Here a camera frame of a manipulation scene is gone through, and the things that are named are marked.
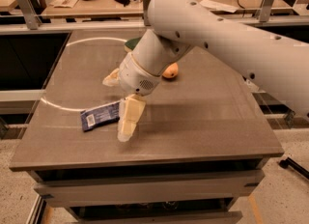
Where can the blue rxbar blueberry wrapper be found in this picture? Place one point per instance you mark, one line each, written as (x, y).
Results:
(100, 116)

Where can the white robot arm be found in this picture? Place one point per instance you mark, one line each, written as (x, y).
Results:
(277, 64)

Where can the orange fruit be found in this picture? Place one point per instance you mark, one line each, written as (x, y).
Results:
(171, 72)

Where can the green and yellow sponge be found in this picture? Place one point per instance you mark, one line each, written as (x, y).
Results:
(130, 44)

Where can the grey table drawer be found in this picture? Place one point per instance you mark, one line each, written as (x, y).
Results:
(149, 189)

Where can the white paper sheet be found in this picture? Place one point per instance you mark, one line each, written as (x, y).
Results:
(218, 6)

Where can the paper card on desk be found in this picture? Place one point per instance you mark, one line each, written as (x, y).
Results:
(64, 3)

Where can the black stand leg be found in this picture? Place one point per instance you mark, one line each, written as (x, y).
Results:
(288, 162)

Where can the left metal bracket post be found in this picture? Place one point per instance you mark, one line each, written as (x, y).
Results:
(31, 18)

